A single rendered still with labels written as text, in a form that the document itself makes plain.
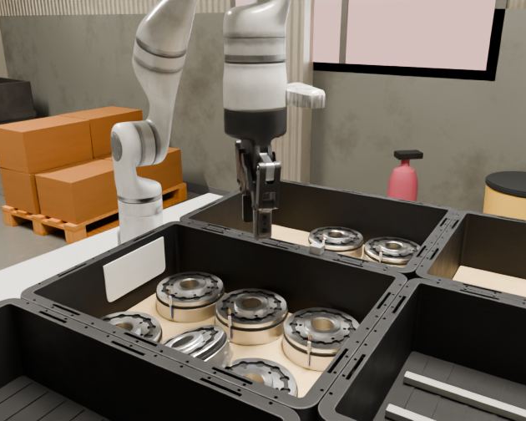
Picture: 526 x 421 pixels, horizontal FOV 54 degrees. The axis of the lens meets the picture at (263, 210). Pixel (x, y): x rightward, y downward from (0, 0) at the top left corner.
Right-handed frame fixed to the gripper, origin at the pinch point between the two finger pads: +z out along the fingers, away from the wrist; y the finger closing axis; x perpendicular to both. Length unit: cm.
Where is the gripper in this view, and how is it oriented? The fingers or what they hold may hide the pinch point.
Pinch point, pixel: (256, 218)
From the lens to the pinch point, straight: 66.1
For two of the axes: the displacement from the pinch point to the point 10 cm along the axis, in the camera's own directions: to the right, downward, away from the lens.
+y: 2.5, 3.3, -9.1
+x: 9.7, -0.9, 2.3
